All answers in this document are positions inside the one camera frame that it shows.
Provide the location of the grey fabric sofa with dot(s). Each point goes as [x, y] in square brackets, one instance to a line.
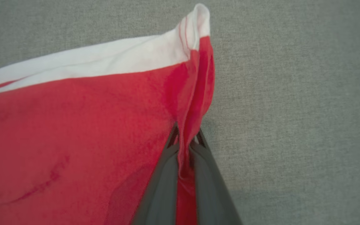
[292, 93]

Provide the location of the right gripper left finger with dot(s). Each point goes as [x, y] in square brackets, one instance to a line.
[161, 193]

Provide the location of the red shorts with white band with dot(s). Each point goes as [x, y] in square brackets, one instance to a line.
[73, 125]

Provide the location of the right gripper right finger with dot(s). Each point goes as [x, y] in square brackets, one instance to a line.
[211, 200]

